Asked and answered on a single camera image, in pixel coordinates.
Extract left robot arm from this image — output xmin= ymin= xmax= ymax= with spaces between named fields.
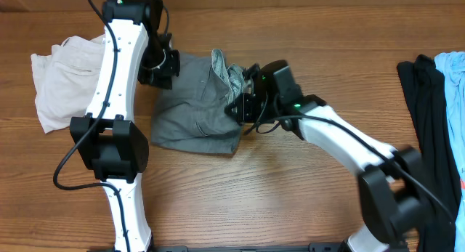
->
xmin=53 ymin=0 xmax=180 ymax=251

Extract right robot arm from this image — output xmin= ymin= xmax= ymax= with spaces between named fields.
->
xmin=225 ymin=60 xmax=455 ymax=251

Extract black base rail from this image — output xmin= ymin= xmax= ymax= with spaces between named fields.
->
xmin=148 ymin=242 xmax=351 ymax=252

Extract beige folded shorts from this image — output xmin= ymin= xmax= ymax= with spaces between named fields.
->
xmin=31 ymin=35 xmax=105 ymax=134

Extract black garment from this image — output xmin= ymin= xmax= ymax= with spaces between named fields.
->
xmin=397 ymin=54 xmax=461 ymax=252

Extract grey shorts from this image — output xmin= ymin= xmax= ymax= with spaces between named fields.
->
xmin=150 ymin=49 xmax=246 ymax=154

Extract light blue garment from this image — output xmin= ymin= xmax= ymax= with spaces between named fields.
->
xmin=434 ymin=52 xmax=464 ymax=252

